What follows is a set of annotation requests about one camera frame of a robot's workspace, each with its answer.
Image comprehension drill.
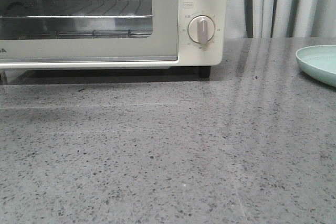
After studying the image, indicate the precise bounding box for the black oven foot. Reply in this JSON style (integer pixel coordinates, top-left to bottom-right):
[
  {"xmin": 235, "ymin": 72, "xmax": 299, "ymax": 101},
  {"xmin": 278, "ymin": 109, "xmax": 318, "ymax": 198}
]
[{"xmin": 198, "ymin": 66, "xmax": 211, "ymax": 78}]

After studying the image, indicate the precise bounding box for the light grey curtain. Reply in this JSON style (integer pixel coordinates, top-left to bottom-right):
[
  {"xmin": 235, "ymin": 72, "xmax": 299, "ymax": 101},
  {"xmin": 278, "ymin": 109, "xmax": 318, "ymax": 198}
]
[{"xmin": 225, "ymin": 0, "xmax": 335, "ymax": 38}]

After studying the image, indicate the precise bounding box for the mint green plate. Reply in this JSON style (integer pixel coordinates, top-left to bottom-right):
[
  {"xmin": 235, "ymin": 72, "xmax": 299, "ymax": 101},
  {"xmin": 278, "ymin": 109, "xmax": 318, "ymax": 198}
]
[{"xmin": 296, "ymin": 45, "xmax": 335, "ymax": 87}]

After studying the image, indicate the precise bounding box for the cream white toaster oven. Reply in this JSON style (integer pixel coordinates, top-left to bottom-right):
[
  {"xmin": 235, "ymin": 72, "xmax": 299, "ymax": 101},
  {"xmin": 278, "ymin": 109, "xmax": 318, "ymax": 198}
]
[{"xmin": 1, "ymin": 0, "xmax": 226, "ymax": 70}]

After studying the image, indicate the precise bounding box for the black wire oven rack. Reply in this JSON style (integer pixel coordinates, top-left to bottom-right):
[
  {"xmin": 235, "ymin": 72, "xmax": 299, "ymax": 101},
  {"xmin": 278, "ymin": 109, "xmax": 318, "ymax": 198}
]
[{"xmin": 1, "ymin": 0, "xmax": 153, "ymax": 40}]

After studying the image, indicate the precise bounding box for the lower timer knob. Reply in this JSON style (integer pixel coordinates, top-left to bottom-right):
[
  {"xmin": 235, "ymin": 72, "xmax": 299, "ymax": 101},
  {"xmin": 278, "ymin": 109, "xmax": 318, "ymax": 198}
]
[{"xmin": 187, "ymin": 16, "xmax": 215, "ymax": 45}]

